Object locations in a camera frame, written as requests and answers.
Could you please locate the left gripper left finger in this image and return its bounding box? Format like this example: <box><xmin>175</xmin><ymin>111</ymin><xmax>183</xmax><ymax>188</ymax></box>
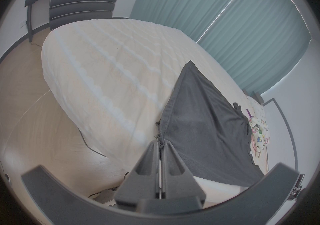
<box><xmin>114</xmin><ymin>140</ymin><xmax>162</xmax><ymax>206</ymax></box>

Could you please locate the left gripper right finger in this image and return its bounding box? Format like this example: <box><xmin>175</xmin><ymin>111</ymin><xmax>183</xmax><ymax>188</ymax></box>
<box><xmin>162</xmin><ymin>142</ymin><xmax>206</xmax><ymax>205</ymax></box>

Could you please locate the black T-shirt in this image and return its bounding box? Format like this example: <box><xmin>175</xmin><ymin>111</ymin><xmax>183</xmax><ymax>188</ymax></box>
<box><xmin>155</xmin><ymin>60</ymin><xmax>265</xmax><ymax>187</ymax></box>

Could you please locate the bed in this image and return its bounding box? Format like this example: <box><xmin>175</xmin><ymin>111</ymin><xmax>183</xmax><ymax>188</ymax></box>
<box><xmin>41</xmin><ymin>19</ymin><xmax>298</xmax><ymax>196</ymax></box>

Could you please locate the white printed pyjama top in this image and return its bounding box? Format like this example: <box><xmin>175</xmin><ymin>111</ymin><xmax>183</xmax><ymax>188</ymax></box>
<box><xmin>249</xmin><ymin>117</ymin><xmax>271</xmax><ymax>157</ymax></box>

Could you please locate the white printed pillow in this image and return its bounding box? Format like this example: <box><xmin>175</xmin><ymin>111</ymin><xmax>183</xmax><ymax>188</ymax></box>
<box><xmin>246</xmin><ymin>95</ymin><xmax>265</xmax><ymax>119</ymax></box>

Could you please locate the grey bedside table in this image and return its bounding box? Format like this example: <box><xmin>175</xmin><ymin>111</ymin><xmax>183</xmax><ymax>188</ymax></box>
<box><xmin>242</xmin><ymin>89</ymin><xmax>263</xmax><ymax>105</ymax></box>

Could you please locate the black chest of drawers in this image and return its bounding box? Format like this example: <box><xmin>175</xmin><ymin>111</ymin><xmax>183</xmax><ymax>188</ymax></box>
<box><xmin>49</xmin><ymin>0</ymin><xmax>118</xmax><ymax>31</ymax></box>

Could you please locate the black cable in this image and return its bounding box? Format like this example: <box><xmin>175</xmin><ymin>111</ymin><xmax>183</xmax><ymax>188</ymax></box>
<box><xmin>76</xmin><ymin>125</ymin><xmax>132</xmax><ymax>198</ymax></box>

